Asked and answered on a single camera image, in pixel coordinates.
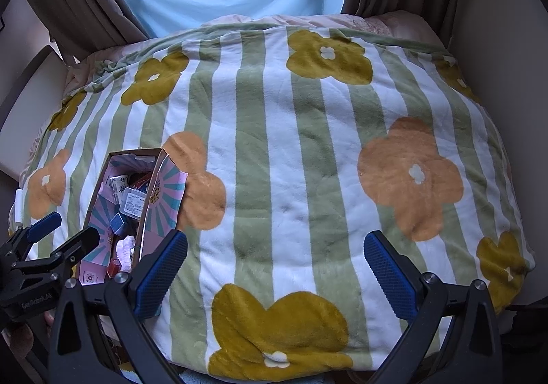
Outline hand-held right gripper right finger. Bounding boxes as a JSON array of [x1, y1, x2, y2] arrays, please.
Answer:
[[363, 231, 502, 384]]

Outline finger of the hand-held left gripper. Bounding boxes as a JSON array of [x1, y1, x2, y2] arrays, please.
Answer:
[[0, 212, 63, 266], [12, 227, 102, 279]]

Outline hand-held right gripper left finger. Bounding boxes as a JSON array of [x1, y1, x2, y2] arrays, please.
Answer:
[[47, 230, 189, 384]]

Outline white and black sock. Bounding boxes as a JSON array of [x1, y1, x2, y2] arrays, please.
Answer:
[[115, 238, 138, 266]]

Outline clear plastic case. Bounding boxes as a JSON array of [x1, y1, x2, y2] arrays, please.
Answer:
[[120, 189, 149, 222]]

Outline pink and teal cardboard box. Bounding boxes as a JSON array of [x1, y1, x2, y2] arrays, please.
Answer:
[[73, 147, 189, 287]]

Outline person's left hand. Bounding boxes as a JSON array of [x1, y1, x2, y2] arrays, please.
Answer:
[[0, 310, 57, 353]]

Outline pink and white card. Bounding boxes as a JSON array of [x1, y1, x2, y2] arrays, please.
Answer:
[[80, 261, 106, 285]]

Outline small white carton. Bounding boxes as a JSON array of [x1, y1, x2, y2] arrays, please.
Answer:
[[104, 176, 130, 202]]

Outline green striped flower blanket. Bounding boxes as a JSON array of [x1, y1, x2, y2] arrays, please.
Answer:
[[19, 22, 538, 373]]

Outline pink quilt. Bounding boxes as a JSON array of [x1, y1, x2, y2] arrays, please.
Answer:
[[64, 11, 448, 83]]

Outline white bed frame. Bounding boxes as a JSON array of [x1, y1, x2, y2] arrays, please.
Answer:
[[0, 44, 67, 181]]

